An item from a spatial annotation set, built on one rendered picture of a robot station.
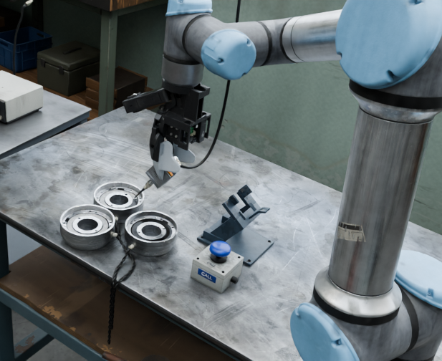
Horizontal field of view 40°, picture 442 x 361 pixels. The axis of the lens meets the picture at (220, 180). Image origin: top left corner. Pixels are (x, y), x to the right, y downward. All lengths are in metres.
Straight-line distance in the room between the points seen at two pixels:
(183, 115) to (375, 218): 0.50
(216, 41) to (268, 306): 0.49
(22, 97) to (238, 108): 1.35
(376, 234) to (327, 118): 2.04
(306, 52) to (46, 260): 0.89
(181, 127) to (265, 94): 1.79
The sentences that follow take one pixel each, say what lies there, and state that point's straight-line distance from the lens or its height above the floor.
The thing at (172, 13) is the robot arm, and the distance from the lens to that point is 1.05.
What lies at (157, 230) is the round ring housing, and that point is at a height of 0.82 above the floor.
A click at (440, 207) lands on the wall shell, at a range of 2.75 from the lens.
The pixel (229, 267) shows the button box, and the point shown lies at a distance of 1.13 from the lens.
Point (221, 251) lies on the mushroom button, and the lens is 1.12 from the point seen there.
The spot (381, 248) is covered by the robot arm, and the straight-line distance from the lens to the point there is 0.77.
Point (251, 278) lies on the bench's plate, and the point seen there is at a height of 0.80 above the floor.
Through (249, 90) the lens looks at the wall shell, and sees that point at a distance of 2.92.
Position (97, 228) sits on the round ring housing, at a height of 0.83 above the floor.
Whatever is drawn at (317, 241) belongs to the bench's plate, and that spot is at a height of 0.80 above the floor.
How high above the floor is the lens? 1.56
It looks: 31 degrees down
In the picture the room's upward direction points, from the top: 9 degrees clockwise
